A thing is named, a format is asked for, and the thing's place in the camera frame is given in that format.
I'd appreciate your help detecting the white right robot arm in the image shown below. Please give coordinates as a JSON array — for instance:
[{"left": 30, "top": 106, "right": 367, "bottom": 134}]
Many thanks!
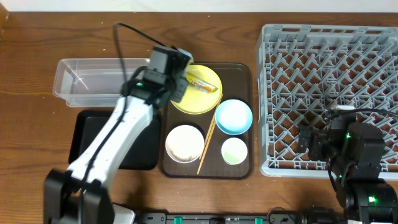
[{"left": 298, "top": 122, "right": 397, "bottom": 223}]

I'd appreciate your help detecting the right wooden chopstick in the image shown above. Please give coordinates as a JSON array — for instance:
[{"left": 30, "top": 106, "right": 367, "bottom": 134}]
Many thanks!
[{"left": 197, "top": 93, "right": 224, "bottom": 175}]

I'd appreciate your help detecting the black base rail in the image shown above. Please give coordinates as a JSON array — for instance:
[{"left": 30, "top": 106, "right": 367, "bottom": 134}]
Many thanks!
[{"left": 133, "top": 213, "right": 348, "bottom": 224}]

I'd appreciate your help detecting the white green cup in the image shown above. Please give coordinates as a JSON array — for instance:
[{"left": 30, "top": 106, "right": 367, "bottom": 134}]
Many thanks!
[{"left": 221, "top": 138, "right": 248, "bottom": 165}]

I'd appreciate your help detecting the yellow plate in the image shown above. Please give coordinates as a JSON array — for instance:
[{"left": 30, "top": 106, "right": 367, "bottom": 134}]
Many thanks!
[{"left": 171, "top": 65, "right": 223, "bottom": 114}]

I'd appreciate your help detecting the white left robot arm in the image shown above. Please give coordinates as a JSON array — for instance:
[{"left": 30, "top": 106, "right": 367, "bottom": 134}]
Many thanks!
[{"left": 43, "top": 66, "right": 188, "bottom": 223}]

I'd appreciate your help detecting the light blue bowl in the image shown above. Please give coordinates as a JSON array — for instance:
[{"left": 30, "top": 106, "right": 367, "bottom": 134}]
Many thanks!
[{"left": 215, "top": 99, "right": 253, "bottom": 135}]

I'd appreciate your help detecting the grey dishwasher rack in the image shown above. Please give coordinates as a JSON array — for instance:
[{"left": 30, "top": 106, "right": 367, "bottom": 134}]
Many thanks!
[{"left": 256, "top": 24, "right": 397, "bottom": 180}]

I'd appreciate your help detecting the pile of white rice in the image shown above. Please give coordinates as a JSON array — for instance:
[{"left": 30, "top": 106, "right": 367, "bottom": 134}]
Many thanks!
[{"left": 170, "top": 145, "right": 200, "bottom": 162}]

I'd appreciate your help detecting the dark brown serving tray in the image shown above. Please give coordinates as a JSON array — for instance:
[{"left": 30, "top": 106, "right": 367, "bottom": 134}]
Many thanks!
[{"left": 158, "top": 62, "right": 254, "bottom": 180}]

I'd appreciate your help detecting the white bowl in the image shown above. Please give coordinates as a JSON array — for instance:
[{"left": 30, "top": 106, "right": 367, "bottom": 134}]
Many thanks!
[{"left": 165, "top": 125, "right": 205, "bottom": 164}]

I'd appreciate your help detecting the wooden chopstick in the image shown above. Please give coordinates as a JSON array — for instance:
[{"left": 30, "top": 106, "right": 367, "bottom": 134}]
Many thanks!
[
  {"left": 199, "top": 95, "right": 222, "bottom": 160},
  {"left": 197, "top": 93, "right": 224, "bottom": 175}
]

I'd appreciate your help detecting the clear plastic bin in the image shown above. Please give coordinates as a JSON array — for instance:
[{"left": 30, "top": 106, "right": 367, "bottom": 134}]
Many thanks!
[{"left": 52, "top": 57, "right": 152, "bottom": 108}]

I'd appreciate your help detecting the black plastic tray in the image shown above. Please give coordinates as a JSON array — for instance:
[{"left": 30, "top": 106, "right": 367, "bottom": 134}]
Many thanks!
[{"left": 68, "top": 110, "right": 162, "bottom": 170}]

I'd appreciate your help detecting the left wooden chopstick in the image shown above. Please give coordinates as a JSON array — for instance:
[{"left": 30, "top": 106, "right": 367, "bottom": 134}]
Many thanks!
[{"left": 199, "top": 95, "right": 222, "bottom": 160}]

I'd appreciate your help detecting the green orange snack wrapper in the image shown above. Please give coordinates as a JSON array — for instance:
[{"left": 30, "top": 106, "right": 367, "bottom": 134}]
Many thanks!
[{"left": 186, "top": 73, "right": 218, "bottom": 93}]

